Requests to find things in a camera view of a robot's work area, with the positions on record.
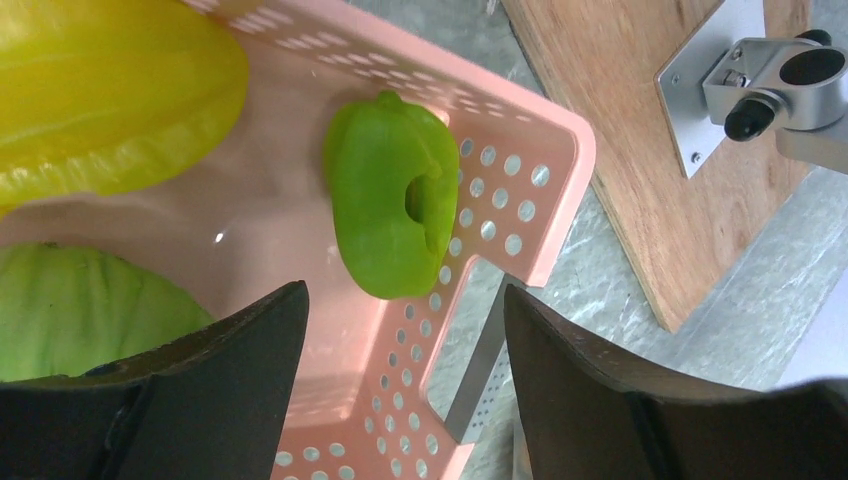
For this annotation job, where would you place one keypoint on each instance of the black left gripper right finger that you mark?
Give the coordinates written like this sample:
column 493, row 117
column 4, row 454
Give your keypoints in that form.
column 591, row 409

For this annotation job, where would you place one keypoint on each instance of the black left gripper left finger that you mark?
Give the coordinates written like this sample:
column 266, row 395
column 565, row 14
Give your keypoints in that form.
column 209, row 405

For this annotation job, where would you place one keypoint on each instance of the pink plastic basket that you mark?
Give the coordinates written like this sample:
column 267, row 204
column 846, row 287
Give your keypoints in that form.
column 234, row 233

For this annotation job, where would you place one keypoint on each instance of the green star fruit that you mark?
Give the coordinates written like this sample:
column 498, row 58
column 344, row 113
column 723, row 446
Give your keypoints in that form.
column 392, row 171

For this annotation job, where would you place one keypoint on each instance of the yellow mango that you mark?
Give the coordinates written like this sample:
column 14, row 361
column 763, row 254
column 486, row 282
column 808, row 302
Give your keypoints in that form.
column 110, row 97

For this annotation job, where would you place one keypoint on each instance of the green cabbage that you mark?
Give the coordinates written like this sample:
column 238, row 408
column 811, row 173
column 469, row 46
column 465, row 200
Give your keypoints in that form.
column 66, row 310

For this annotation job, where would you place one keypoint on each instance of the wooden board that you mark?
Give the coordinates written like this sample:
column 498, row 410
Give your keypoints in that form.
column 681, row 235

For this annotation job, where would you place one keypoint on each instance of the metal mounting bracket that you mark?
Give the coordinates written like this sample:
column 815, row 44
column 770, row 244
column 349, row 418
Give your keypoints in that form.
column 729, row 81

